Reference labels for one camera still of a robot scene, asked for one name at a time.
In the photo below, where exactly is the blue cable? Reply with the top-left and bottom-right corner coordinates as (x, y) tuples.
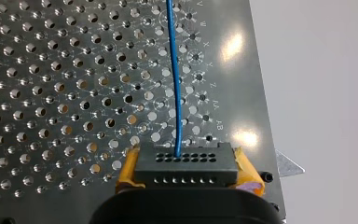
(133, 0), (240, 189)

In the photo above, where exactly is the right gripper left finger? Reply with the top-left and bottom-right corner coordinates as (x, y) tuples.
(115, 146), (146, 195)

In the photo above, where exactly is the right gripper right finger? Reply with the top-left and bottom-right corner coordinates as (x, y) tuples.
(229, 147), (266, 197)

